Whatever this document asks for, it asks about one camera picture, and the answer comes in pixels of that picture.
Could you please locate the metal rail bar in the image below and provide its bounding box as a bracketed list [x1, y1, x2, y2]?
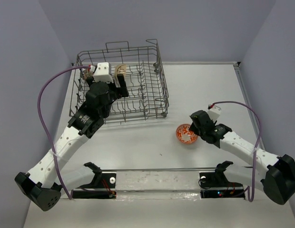
[102, 167, 216, 172]

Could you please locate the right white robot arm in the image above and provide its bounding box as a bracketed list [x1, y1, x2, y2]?
[189, 110, 295, 205]

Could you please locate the brown glazed bowl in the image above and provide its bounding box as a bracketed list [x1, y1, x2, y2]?
[82, 69, 94, 81]

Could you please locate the orange floral bowl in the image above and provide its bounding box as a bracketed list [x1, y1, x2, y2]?
[175, 123, 198, 144]

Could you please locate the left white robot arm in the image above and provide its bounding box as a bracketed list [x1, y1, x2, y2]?
[15, 73, 129, 211]

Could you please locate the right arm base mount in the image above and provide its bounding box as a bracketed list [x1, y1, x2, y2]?
[198, 161, 246, 199]

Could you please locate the white bowl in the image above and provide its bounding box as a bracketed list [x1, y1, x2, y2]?
[114, 64, 127, 82]

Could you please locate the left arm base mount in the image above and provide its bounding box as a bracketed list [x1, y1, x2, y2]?
[71, 162, 117, 200]

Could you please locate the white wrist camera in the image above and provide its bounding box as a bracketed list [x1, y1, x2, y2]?
[93, 62, 113, 83]
[207, 105, 221, 122]

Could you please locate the grey wire dish rack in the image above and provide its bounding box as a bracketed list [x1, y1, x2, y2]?
[73, 39, 169, 124]

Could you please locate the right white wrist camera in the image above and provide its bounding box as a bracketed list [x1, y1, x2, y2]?
[207, 105, 221, 122]

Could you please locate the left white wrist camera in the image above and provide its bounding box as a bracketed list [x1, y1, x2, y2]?
[93, 62, 113, 83]

